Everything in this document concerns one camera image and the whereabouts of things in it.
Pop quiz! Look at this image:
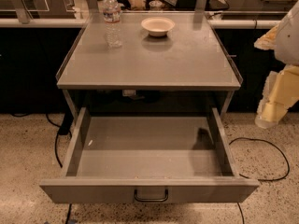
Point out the black cable floor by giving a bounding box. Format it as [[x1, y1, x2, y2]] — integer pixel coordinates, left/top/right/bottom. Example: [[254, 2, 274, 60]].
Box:
[[8, 112, 73, 224], [228, 136, 291, 224]]

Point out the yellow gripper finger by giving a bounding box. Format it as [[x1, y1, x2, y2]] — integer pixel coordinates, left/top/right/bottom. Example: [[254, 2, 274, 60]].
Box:
[[255, 65, 299, 129], [254, 25, 278, 50]]

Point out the plastic cup with straw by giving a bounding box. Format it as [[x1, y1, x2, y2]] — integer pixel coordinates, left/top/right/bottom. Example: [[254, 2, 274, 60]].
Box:
[[149, 0, 163, 10]]

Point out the white horizontal rail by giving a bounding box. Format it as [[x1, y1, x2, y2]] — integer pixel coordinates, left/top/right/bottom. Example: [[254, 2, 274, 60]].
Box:
[[0, 19, 279, 30]]

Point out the black cable left floor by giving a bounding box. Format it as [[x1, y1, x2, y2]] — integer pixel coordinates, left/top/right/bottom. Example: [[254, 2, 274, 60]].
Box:
[[8, 112, 73, 224]]

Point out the black cable right floor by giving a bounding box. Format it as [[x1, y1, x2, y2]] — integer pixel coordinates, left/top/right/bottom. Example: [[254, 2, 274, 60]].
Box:
[[228, 136, 291, 224]]

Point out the grey top drawer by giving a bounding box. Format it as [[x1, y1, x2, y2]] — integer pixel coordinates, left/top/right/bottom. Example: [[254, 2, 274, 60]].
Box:
[[40, 109, 259, 203]]

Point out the grey metal cabinet table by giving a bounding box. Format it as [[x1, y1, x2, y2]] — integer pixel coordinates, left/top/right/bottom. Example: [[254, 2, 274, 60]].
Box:
[[57, 12, 242, 113]]

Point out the white paper bowl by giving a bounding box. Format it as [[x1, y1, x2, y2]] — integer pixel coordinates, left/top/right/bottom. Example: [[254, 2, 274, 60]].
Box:
[[141, 17, 175, 37]]

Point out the clear plastic water bottle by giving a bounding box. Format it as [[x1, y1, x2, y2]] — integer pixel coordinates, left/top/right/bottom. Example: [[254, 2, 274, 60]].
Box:
[[103, 0, 121, 48]]

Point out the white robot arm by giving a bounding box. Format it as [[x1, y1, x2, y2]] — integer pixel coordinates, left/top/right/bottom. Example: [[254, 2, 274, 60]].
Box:
[[254, 2, 299, 129]]

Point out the grey left support post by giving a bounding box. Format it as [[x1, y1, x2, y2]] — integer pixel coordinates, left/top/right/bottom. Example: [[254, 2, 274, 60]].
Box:
[[11, 0, 30, 24]]

